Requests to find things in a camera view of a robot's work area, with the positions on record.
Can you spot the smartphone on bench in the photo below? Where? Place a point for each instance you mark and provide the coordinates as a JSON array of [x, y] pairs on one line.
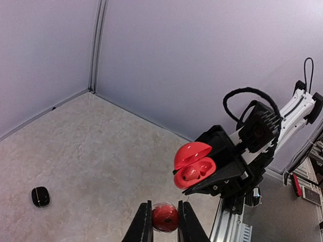
[[311, 196]]

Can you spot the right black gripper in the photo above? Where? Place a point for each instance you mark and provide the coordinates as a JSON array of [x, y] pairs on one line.
[[235, 176]]

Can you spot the red earbud charging case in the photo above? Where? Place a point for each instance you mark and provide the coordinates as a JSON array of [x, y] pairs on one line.
[[192, 164]]

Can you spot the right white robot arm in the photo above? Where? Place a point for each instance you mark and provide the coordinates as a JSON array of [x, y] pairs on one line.
[[301, 110]]

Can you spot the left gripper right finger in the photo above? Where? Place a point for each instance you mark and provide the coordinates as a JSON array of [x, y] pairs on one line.
[[189, 228]]

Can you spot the black earbud charging case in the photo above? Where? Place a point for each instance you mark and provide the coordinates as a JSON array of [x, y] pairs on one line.
[[40, 197]]

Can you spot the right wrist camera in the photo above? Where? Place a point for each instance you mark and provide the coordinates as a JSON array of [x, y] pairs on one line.
[[257, 126]]

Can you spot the red black tool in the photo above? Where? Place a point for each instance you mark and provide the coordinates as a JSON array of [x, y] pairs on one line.
[[296, 186]]

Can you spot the right aluminium frame post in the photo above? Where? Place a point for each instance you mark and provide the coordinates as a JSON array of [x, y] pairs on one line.
[[96, 45]]

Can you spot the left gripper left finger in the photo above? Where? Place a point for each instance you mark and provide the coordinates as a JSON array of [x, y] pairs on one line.
[[140, 229]]

